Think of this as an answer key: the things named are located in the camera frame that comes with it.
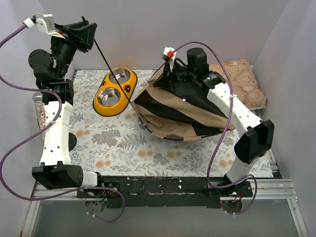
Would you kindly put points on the beige patterned pillow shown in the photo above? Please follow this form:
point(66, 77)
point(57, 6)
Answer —
point(245, 86)

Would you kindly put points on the black microphone stand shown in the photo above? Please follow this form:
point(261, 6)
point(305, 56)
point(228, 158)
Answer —
point(72, 141)

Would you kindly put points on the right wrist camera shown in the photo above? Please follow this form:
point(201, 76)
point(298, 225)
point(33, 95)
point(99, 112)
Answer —
point(169, 55)

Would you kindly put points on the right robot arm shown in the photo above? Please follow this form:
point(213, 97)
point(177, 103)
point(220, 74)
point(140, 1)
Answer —
point(255, 135)

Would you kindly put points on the aluminium frame rail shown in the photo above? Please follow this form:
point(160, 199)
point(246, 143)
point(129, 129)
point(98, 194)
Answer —
point(272, 211)

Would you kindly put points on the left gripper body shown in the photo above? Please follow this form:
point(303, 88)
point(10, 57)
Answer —
point(74, 41)

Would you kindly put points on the yellow double pet bowl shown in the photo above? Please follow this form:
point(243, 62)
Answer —
point(115, 91)

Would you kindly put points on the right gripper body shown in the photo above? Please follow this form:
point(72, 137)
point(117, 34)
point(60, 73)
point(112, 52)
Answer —
point(171, 74)

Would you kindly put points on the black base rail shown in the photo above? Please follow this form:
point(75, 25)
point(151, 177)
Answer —
point(164, 192)

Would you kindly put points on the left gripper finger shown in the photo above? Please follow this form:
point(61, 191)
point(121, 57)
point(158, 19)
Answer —
point(79, 28)
point(85, 42)

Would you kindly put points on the beige fabric pet tent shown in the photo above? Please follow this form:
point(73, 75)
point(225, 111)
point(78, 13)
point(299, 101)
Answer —
point(207, 118)

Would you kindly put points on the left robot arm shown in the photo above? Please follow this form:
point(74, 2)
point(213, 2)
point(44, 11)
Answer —
point(55, 170)

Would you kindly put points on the glitter toy microphone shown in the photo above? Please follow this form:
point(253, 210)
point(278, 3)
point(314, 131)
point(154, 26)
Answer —
point(39, 108)

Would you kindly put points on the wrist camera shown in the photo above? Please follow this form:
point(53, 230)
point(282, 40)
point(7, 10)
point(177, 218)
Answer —
point(169, 55)
point(45, 24)

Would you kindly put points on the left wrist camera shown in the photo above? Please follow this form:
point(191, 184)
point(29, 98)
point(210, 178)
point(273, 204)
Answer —
point(45, 24)

